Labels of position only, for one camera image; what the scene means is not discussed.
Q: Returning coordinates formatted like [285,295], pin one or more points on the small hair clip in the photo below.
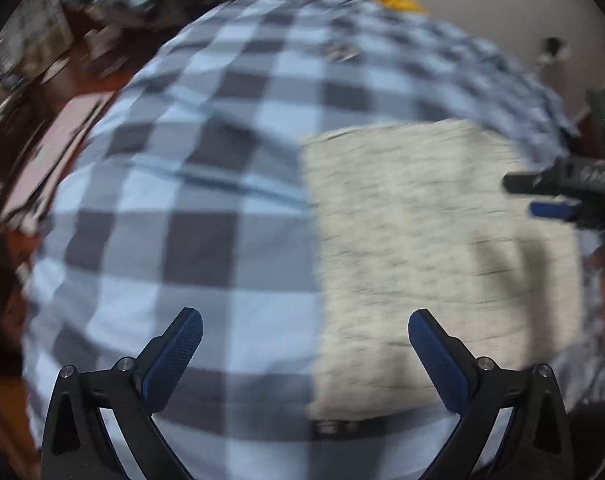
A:
[342,51]

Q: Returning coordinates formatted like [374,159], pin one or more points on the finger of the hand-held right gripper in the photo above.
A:
[557,209]
[572,177]

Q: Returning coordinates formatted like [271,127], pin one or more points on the wall hook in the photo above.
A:
[552,49]

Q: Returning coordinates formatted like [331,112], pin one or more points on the blue grey checkered blanket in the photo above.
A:
[182,185]

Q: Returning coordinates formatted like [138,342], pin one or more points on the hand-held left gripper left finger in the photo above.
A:
[175,355]

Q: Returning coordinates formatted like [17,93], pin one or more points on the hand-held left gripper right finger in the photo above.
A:
[440,355]

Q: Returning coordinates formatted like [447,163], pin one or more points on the cream knit sweater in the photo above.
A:
[422,260]

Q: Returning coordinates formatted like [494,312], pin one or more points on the pale cardboard box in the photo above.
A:
[52,150]

